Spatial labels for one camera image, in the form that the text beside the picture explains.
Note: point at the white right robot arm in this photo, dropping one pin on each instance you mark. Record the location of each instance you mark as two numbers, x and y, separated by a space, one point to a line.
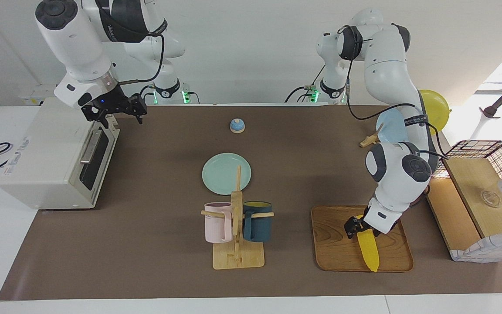
76 43

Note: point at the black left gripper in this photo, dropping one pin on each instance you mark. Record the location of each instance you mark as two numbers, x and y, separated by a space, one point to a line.
366 221

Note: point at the white toaster oven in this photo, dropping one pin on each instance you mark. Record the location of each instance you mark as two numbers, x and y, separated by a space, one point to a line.
37 152

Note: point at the yellow plate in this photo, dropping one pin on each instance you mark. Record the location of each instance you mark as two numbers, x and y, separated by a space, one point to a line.
437 109

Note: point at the pink mug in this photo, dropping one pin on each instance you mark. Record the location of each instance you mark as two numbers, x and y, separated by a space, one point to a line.
216 224

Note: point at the dark blue mug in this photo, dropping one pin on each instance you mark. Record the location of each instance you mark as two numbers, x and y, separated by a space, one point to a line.
259 226

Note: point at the white wall power strip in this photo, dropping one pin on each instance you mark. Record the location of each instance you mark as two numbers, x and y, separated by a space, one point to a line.
37 95

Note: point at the light blue plate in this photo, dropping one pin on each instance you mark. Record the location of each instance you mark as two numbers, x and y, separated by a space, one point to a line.
392 128

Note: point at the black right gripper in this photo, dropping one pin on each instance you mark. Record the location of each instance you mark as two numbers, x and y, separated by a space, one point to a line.
111 104

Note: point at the wooden serving tray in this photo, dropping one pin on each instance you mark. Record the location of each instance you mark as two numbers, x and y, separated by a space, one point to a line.
334 244

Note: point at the wooden plate rack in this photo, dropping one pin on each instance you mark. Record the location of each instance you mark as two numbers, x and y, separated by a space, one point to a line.
369 140

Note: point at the wooden mug tree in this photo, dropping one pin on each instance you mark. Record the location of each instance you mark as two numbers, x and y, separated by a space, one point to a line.
239 257

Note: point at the light green plate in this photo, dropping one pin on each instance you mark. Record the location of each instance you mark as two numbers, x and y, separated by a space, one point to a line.
220 174

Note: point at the small clear glass dish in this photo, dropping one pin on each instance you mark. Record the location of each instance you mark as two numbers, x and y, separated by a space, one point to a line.
490 199

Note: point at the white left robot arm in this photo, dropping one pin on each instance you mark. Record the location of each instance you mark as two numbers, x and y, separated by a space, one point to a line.
390 78

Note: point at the yellow corn cob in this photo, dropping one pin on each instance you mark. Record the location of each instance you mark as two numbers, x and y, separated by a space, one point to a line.
369 253

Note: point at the brown table mat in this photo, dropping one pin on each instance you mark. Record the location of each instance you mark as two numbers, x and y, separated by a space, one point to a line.
168 261

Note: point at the small blue call bell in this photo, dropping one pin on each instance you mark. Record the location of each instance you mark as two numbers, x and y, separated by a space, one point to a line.
237 126

